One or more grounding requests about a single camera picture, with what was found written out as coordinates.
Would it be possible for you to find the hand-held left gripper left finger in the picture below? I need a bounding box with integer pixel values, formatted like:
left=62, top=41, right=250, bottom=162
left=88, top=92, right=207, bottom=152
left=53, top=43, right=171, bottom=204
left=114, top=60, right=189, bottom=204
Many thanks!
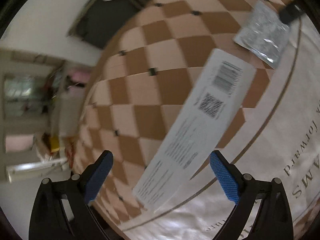
left=29, top=150, right=114, bottom=240

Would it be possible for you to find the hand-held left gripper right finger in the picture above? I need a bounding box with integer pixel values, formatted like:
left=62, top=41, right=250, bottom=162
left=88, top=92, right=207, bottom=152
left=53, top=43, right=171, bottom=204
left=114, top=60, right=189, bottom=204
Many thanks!
left=209, top=150, right=293, bottom=240

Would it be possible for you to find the pink suitcase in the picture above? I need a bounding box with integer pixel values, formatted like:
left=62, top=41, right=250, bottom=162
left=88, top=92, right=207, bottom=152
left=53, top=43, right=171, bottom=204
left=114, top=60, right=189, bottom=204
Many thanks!
left=67, top=69, right=91, bottom=88

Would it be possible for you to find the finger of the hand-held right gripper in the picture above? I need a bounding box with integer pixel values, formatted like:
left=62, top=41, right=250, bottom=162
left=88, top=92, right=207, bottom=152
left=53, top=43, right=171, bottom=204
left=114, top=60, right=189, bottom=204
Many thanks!
left=278, top=3, right=305, bottom=26

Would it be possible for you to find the long white toothpaste box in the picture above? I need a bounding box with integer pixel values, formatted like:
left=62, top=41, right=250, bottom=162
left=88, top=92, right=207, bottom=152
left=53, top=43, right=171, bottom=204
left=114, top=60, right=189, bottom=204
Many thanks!
left=132, top=49, right=257, bottom=210

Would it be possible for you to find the brown checkered tablecloth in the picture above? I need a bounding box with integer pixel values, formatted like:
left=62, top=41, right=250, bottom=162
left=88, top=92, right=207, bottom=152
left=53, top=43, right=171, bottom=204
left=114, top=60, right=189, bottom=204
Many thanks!
left=71, top=0, right=320, bottom=240

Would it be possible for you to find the silver blister pack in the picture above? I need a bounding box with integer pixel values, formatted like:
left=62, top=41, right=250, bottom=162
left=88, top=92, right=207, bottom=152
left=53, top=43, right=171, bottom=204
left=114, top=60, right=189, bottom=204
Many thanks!
left=234, top=0, right=292, bottom=70

